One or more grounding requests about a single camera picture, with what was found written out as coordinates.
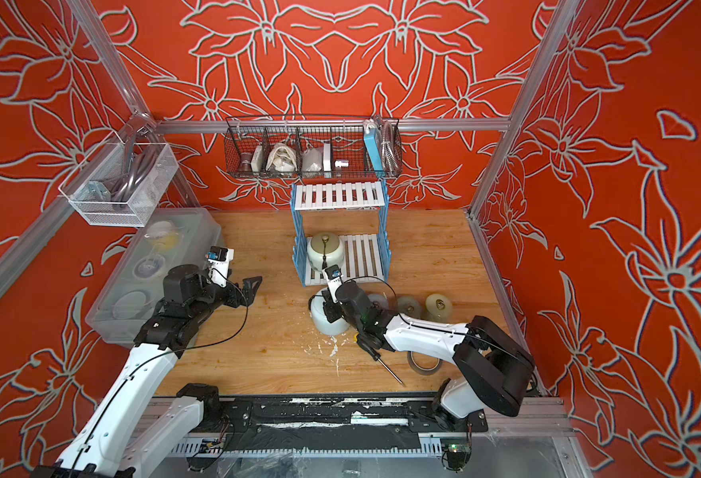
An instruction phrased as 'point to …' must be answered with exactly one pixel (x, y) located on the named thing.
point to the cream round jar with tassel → (325, 249)
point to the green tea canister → (409, 306)
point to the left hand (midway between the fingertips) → (244, 272)
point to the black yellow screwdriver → (375, 355)
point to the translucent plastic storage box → (130, 292)
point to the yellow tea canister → (439, 308)
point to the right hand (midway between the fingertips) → (317, 293)
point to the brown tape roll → (421, 370)
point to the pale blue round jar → (321, 319)
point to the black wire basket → (270, 146)
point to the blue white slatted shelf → (366, 257)
